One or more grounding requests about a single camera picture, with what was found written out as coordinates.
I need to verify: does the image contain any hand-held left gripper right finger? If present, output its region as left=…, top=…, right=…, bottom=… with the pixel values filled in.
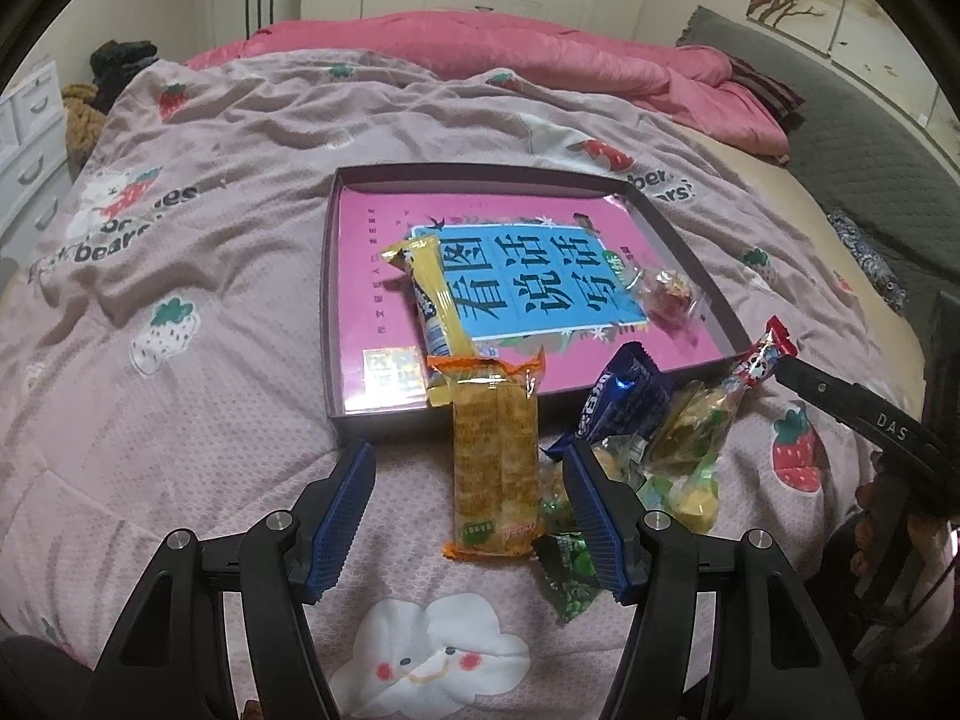
left=561, top=441, right=845, bottom=720

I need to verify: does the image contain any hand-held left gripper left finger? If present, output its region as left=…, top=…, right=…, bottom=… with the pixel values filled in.
left=90, top=441, right=376, bottom=720

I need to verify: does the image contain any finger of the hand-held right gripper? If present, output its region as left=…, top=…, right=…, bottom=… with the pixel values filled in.
left=776, top=356, right=932, bottom=460

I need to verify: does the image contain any clear packet with green label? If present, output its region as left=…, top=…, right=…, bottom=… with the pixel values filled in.
left=538, top=461, right=580, bottom=535

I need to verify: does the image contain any dark green snack packet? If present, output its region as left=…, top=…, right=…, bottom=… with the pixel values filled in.
left=531, top=531, right=610, bottom=622

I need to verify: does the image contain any red snack stick packet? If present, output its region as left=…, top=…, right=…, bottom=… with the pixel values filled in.
left=716, top=316, right=799, bottom=410

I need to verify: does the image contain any orange cracker packet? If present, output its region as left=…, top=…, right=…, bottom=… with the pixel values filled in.
left=426, top=347, right=545, bottom=561

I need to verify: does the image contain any blue cookie packet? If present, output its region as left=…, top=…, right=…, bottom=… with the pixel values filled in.
left=546, top=342, right=674, bottom=466

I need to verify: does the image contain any clear yellow green snack packet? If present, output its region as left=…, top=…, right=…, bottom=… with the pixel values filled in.
left=645, top=381, right=745, bottom=535

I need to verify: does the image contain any shallow purple cardboard box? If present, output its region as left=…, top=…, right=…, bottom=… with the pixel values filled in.
left=320, top=163, right=753, bottom=442

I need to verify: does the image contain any person's right hand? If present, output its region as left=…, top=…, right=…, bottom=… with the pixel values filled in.
left=851, top=481, right=886, bottom=582

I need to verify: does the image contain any blue patterned cloth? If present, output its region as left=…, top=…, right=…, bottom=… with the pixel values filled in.
left=825, top=208, right=910, bottom=312

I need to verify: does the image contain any clear wrapped red candy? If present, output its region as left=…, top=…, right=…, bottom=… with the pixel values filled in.
left=626, top=265, right=704, bottom=325

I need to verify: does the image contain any pink and blue book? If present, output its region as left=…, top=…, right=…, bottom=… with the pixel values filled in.
left=339, top=191, right=740, bottom=413

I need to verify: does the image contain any strawberry printed blanket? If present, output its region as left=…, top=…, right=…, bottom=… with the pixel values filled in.
left=0, top=49, right=931, bottom=720

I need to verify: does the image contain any grey quilted headboard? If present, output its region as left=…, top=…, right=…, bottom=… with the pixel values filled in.
left=675, top=6, right=960, bottom=350

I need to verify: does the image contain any striped pillow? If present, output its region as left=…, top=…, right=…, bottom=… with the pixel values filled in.
left=726, top=56, right=807, bottom=121

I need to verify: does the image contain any dark clothing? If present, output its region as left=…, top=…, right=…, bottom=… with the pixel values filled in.
left=0, top=634, right=95, bottom=720

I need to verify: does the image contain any pink quilt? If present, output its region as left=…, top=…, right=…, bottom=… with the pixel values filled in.
left=180, top=11, right=794, bottom=164

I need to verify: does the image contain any brown plush toy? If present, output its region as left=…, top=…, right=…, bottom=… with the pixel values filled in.
left=60, top=82, right=110, bottom=166

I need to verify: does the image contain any white drawer cabinet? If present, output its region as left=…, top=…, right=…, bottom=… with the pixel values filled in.
left=0, top=58, right=76, bottom=256

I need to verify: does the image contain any pile of dark clothes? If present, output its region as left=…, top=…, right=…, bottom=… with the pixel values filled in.
left=88, top=39, right=160, bottom=102

